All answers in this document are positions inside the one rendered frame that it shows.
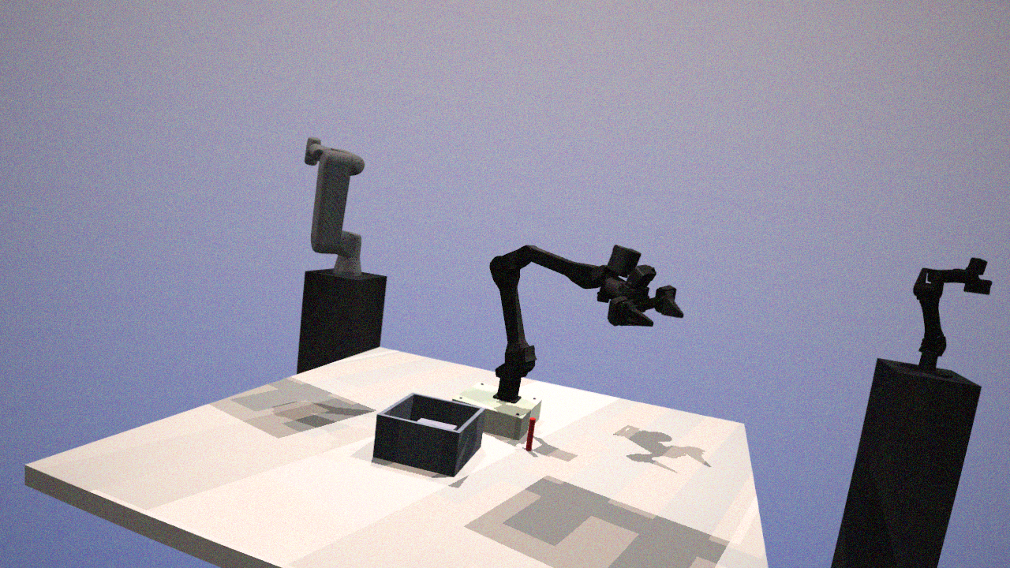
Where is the dark red peg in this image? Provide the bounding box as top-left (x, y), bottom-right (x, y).
top-left (526, 417), bottom-right (536, 451)

